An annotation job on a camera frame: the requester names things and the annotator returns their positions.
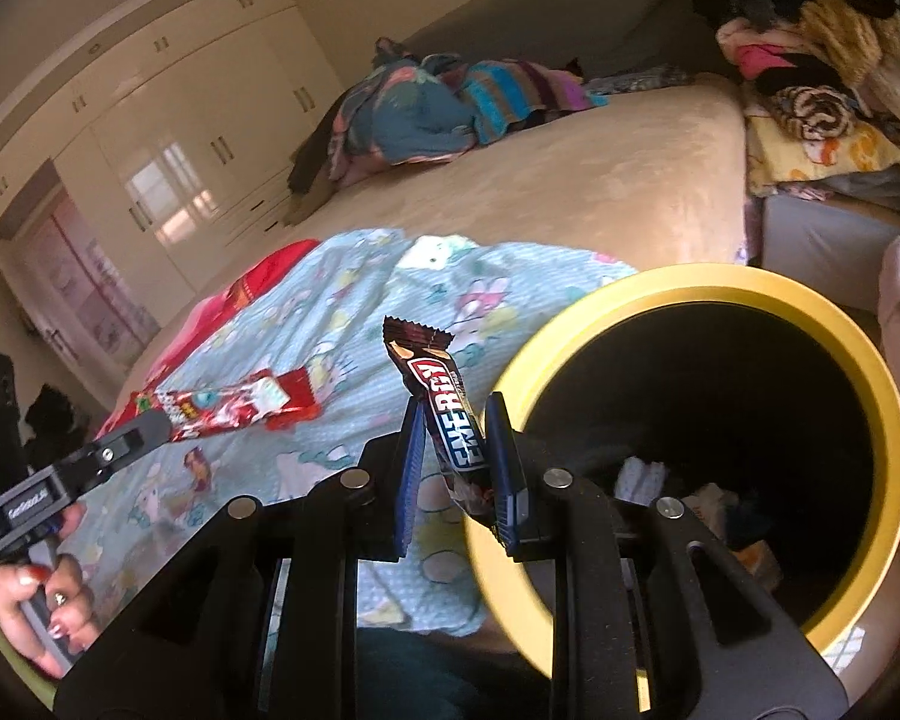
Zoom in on pink glass door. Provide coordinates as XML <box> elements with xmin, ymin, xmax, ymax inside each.
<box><xmin>14</xmin><ymin>185</ymin><xmax>159</xmax><ymax>371</ymax></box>

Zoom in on teal floral clothes pile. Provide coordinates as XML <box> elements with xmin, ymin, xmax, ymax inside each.
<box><xmin>328</xmin><ymin>37</ymin><xmax>478</xmax><ymax>188</ymax></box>

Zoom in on left hand red nails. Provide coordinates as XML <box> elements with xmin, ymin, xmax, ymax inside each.
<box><xmin>0</xmin><ymin>503</ymin><xmax>104</xmax><ymax>680</ymax></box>

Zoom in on yellow rim black trash bin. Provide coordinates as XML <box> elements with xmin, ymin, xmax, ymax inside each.
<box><xmin>470</xmin><ymin>265</ymin><xmax>900</xmax><ymax>718</ymax></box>

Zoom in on red pink blanket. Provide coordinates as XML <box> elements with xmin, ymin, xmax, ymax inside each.
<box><xmin>97</xmin><ymin>239</ymin><xmax>320</xmax><ymax>437</ymax></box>

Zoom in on patterned clothes pile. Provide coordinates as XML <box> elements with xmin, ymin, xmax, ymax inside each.
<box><xmin>715</xmin><ymin>0</ymin><xmax>900</xmax><ymax>197</ymax></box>

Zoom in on brown energy bar wrapper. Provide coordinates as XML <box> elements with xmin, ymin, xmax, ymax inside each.
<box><xmin>382</xmin><ymin>317</ymin><xmax>496</xmax><ymax>527</ymax></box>

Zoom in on Hello Kitty light blue blanket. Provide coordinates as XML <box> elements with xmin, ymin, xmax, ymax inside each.
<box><xmin>64</xmin><ymin>229</ymin><xmax>631</xmax><ymax>621</ymax></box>

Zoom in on grey headboard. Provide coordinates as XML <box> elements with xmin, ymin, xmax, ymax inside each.
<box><xmin>406</xmin><ymin>0</ymin><xmax>730</xmax><ymax>78</ymax></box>

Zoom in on cream wardrobe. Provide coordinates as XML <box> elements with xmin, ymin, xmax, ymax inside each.
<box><xmin>0</xmin><ymin>0</ymin><xmax>341</xmax><ymax>323</ymax></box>

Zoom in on dark brown clothing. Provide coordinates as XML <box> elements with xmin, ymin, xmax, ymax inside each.
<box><xmin>283</xmin><ymin>98</ymin><xmax>341</xmax><ymax>226</ymax></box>

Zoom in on red candy wrapper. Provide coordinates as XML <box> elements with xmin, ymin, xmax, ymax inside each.
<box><xmin>112</xmin><ymin>369</ymin><xmax>322</xmax><ymax>442</ymax></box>

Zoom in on striped colourful cloth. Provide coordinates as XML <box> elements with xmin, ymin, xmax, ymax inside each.
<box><xmin>458</xmin><ymin>60</ymin><xmax>606</xmax><ymax>146</ymax></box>

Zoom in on beige bed mattress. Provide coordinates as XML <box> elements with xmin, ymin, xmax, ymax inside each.
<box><xmin>119</xmin><ymin>78</ymin><xmax>746</xmax><ymax>398</ymax></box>

